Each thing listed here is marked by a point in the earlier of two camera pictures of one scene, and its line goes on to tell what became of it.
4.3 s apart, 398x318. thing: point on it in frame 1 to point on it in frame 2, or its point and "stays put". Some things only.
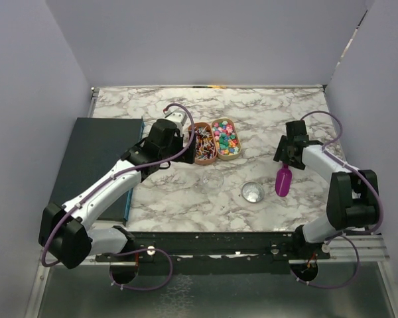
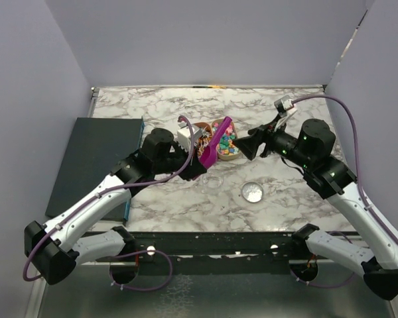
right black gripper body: (283, 154) to (278, 141)
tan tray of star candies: (227, 137) stays put
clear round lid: (252, 192) stays put
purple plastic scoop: (283, 180) to (208, 156)
